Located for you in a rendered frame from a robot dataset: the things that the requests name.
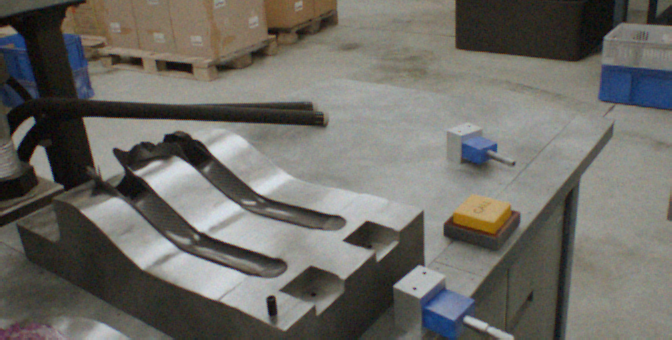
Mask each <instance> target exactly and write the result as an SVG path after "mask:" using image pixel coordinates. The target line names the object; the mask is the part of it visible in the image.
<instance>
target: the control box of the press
mask: <svg viewBox="0 0 672 340"><path fill-rule="evenodd" d="M83 3H86V0H0V18H2V19H3V20H4V22H6V23H7V24H8V25H9V26H10V27H11V28H12V29H13V30H15V31H16V32H18V33H19V34H20V35H21V36H22V37H23V38H24V42H25V46H26V49H27V53H28V58H29V61H30V65H31V69H32V72H33V77H34V80H35V84H36V88H37V92H38V96H39V98H42V97H54V98H71V99H78V97H77V93H76V88H75V84H74V80H73V76H72V71H71V67H70V63H69V59H68V54H67V50H66V46H65V42H64V37H63V33H62V29H61V28H62V24H63V21H64V18H65V15H66V12H67V9H68V7H69V6H73V7H80V4H83ZM6 84H8V85H9V86H10V87H11V88H13V90H14V91H15V92H16V93H17V94H18V95H19V96H20V98H22V99H23V100H24V101H25V102H26V101H28V100H31V99H33V98H32V96H31V95H30V94H29V93H28V91H27V90H26V88H25V87H24V86H23V85H22V84H21V83H19V82H17V81H16V80H15V79H14V78H12V77H11V76H10V75H9V79H8V80H7V82H6ZM38 146H40V147H44V148H45V151H46V154H47V158H48V161H49V165H50V168H51V173H52V176H53V180H54V182H56V183H58V184H62V185H63V186H64V189H65V192H67V191H69V190H71V189H74V188H76V186H78V187H79V185H81V184H83V183H86V182H88V181H90V180H92V179H93V178H92V177H90V176H89V175H88V174H87V173H86V172H89V171H88V169H87V166H90V167H92V168H94V169H95V165H94V161H93V157H92V152H91V148H90V144H89V140H88V135H87V131H86V127H85V122H84V118H76V119H71V120H68V121H66V122H63V124H61V125H58V126H57V127H55V128H53V129H52V130H51V131H50V132H49V133H47V134H46V135H45V137H44V138H43V140H42V141H40V142H39V144H38ZM95 172H96V169H95Z"/></svg>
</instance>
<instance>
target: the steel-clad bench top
mask: <svg viewBox="0 0 672 340"><path fill-rule="evenodd" d="M300 101H315V102H316V103H317V107H318V110H317V112H327V113H328V114H329V122H328V125H327V126H296V125H270V124H245V122H226V124H224V125H222V126H219V127H217V128H218V129H224V130H229V131H231V132H233V133H235V134H237V135H238V136H240V137H241V139H244V140H245V141H246V142H248V143H249V144H250V145H251V146H253V147H254V148H255V149H256V150H258V151H260V152H261V154H262V155H263V156H264V157H266V158H267V159H268V160H269V161H270V162H272V163H273V164H275V165H276V166H278V167H279V169H280V170H282V171H283V172H285V173H286V174H288V175H290V176H292V177H294V178H296V179H298V180H301V181H306V182H310V184H314V185H318V186H324V187H329V188H335V189H340V190H345V191H350V192H354V193H358V194H365V193H366V194H370V195H374V196H378V197H382V198H386V200H390V201H394V202H398V203H402V204H406V205H411V206H414V207H418V208H422V209H424V257H425V268H428V269H430V270H433V271H435V272H438V273H440V274H444V275H446V288H447V289H450V290H452V291H454V292H457V293H459V294H463V296H465V297H468V298H470V297H471V295H472V294H473V293H474V292H475V290H476V289H478V288H479V287H480V285H481V284H482V283H483V282H484V281H485V278H486V277H487V276H488V275H489V274H490V272H491V271H493V270H494V269H495V268H496V266H497V265H498V263H499V262H500V261H501V259H502V258H503V257H504V256H505V255H506V253H507V252H509V251H510V250H511V247H512V246H513V245H514V244H515V243H516V241H517V240H518V239H519V238H520V237H521V235H522V234H523V232H524V231H526V230H527V228H528V227H529V226H530V225H531V224H532V222H533V221H534V220H535V219H536V216H537V215H538V214H539V213H540V212H542V210H543V209H544V208H545V207H546V206H547V204H548V203H549V201H550V200H551V199H552V197H553V196H554V195H555V194H556V193H557V191H559V190H560V189H561V188H562V187H563V184H564V183H565V182H566V181H567V179H568V178H569V177H570V176H571V175H572V173H573V172H574V171H575V169H577V168H578V166H579V165H580V164H581V163H582V162H583V160H584V159H585V158H586V157H587V156H588V153H589V152H590V151H591V150H592V148H593V147H594V146H596V145H597V144H598V142H599V141H600V140H601V139H602V137H603V135H604V134H605V133H606V132H607V131H608V129H609V128H610V127H611V126H612V125H613V123H615V121H616V119H615V118H607V117H600V116H592V115H585V114H578V113H571V112H564V111H556V110H549V109H542V108H534V106H528V105H520V104H513V103H505V102H498V101H491V100H484V99H477V98H469V97H462V96H454V95H447V94H440V93H439V92H433V91H425V90H418V89H411V88H403V87H397V86H389V85H382V84H374V83H367V82H359V81H353V80H345V79H338V77H330V76H326V77H324V79H322V80H320V81H316V82H314V83H312V84H310V85H308V86H306V87H302V88H300V89H298V90H296V91H294V92H292V94H288V95H286V96H284V97H282V98H280V99H278V100H275V101H272V102H300ZM467 122H468V124H471V125H475V126H477V127H480V128H482V136H483V137H485V139H488V140H491V141H494V142H496V143H497V153H499V155H501V156H503V157H507V158H509V159H512V160H514V161H515V162H516V164H515V166H514V167H510V166H508V165H504V164H502V163H500V162H497V161H495V160H493V159H492V160H490V161H486V162H483V163H481V164H477V163H475V162H472V161H469V162H466V163H463V164H459V163H455V162H453V161H451V160H449V159H447V130H448V129H451V128H454V127H458V126H461V125H464V124H467ZM471 194H476V195H480V196H484V197H488V198H493V199H498V201H501V200H502V202H506V203H511V204H512V210H515V211H519V212H520V213H521V214H520V225H519V226H518V227H517V228H516V230H515V231H514V232H513V234H512V235H511V236H510V238H509V239H507V240H506V241H505V242H504V244H503V245H502V246H501V247H500V249H499V250H498V251H494V250H490V249H486V247H485V248H483V246H479V245H476V244H471V243H468V242H464V241H461V240H456V239H453V238H449V237H446V236H444V223H445V222H446V221H447V220H448V219H449V218H450V217H451V216H452V214H453V211H454V210H455V209H456V208H457V207H459V206H461V205H462V204H463V203H464V202H465V201H466V199H467V198H468V197H469V196H470V195H471ZM51 206H53V203H51V205H49V206H47V207H45V208H43V209H41V210H37V211H35V212H33V213H31V214H29V215H27V216H24V217H22V218H20V219H17V220H15V221H13V223H10V224H8V225H6V226H4V227H2V228H0V319H4V320H20V319H33V318H42V317H55V316H75V317H83V318H90V320H93V321H96V322H99V323H101V324H103V325H107V326H109V327H111V328H113V329H114V330H116V331H118V332H120V333H121V335H124V336H126V337H127V338H129V339H131V340H176V339H173V338H171V337H170V336H168V335H166V334H164V333H162V332H160V330H157V329H156V328H154V327H152V326H150V325H148V324H146V323H144V322H142V321H140V320H138V319H136V318H134V317H132V315H130V314H128V313H127V312H124V311H122V310H120V309H118V308H116V307H114V306H113V305H111V304H109V303H106V302H104V300H102V299H100V298H98V297H97V296H95V295H93V294H91V293H88V292H86V291H84V290H83V289H81V288H79V287H77V285H75V284H73V283H70V282H69V281H67V280H65V279H63V278H61V277H59V276H57V275H56V274H53V273H51V272H49V270H47V269H45V268H43V267H41V266H40V265H38V264H36V263H33V262H31V261H29V260H27V258H26V254H25V251H24V247H23V244H22V241H21V237H20V234H19V231H17V228H16V225H15V223H17V221H20V220H22V219H24V218H27V217H29V216H31V215H33V214H35V213H37V212H41V211H43V210H45V209H47V208H49V207H51ZM438 336H439V334H437V333H435V332H433V331H431V330H429V331H428V332H427V333H426V334H425V335H424V336H423V337H422V338H420V337H418V336H416V335H413V334H411V333H409V332H407V331H405V330H403V329H400V328H398V327H395V323H394V303H393V304H392V305H391V306H390V307H389V308H388V310H387V311H386V312H385V313H384V314H383V315H382V316H380V317H379V318H378V319H377V320H376V321H375V322H374V323H373V324H372V325H371V327H370V328H369V329H368V330H367V331H365V332H364V333H363V334H362V335H361V336H360V337H359V338H358V339H357V340H435V339H436V338H437V337H438Z"/></svg>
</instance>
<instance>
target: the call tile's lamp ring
mask: <svg viewBox="0 0 672 340"><path fill-rule="evenodd" d="M511 212H512V213H513V214H512V215H511V216H510V218H509V220H508V221H506V222H505V223H504V224H503V225H502V226H501V227H500V228H499V230H498V231H497V233H496V234H492V233H487V231H484V230H480V229H476V228H472V227H468V226H464V225H461V224H456V223H452V221H453V214H452V216H451V217H450V218H449V219H448V220H447V221H446V222H445V223H444V224H447V225H451V226H455V227H459V228H463V229H467V230H470V232H475V233H478V234H482V235H486V236H489V237H494V238H497V239H498V238H499V237H500V235H501V234H502V233H503V231H504V230H505V229H506V228H508V226H509V225H510V224H511V223H512V222H513V221H514V220H515V218H516V216H517V215H518V214H519V213H520V212H519V211H515V210H512V211H511Z"/></svg>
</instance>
